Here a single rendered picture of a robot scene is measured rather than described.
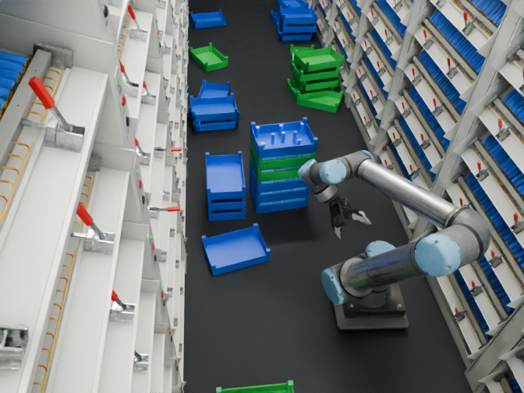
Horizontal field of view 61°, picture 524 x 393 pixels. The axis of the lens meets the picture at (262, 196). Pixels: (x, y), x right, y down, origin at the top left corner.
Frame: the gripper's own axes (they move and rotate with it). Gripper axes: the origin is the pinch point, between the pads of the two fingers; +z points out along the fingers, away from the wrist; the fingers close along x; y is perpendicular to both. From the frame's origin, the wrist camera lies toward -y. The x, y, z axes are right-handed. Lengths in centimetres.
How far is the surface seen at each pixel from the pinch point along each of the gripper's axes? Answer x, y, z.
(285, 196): 40, 49, -14
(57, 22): -29, -105, -104
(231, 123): 69, 114, -57
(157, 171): 19, -49, -75
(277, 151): 22, 39, -40
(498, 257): -44, -14, 28
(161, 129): 21, -28, -84
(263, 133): 29, 55, -48
